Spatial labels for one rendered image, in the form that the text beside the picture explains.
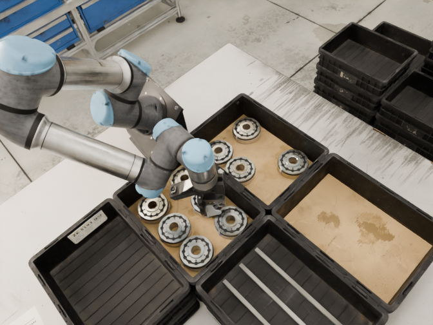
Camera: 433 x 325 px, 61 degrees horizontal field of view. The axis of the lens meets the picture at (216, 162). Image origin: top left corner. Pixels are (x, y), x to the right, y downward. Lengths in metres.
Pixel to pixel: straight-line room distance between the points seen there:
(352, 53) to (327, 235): 1.31
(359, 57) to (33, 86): 1.74
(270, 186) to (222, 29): 2.17
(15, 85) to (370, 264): 1.03
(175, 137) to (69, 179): 0.76
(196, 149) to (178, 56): 2.22
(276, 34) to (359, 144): 1.78
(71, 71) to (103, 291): 0.64
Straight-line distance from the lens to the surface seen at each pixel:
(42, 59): 0.92
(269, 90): 1.72
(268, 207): 1.11
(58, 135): 0.99
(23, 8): 2.74
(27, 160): 2.81
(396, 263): 1.21
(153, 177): 1.00
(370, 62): 2.22
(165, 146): 0.97
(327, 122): 1.61
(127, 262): 1.22
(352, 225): 1.23
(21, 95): 0.94
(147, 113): 1.36
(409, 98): 2.25
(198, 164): 0.88
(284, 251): 1.17
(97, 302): 1.22
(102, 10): 2.97
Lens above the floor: 1.92
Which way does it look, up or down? 55 degrees down
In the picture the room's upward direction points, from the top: 11 degrees counter-clockwise
